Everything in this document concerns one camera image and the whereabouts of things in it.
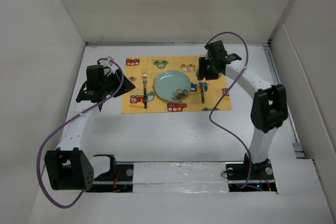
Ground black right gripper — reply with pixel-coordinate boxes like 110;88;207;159
197;57;219;80

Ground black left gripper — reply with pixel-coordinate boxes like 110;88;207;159
101;69;134;98

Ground metal fork black handle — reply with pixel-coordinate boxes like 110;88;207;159
142;73;148;109

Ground yellow car print cloth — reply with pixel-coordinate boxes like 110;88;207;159
122;56;232;114

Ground metal spoon black handle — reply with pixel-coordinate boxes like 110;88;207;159
196;69;205;104

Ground green floral plate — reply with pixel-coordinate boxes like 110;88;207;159
154;70;191;102

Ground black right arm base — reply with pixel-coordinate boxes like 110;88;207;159
221;162;277;192

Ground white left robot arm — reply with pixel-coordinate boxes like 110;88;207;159
44;58;135;190

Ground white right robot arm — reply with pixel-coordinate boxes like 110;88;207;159
198;40;288;179

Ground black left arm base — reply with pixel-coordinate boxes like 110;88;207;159
87;162;134;193

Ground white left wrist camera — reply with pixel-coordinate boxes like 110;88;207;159
97;56;114;68

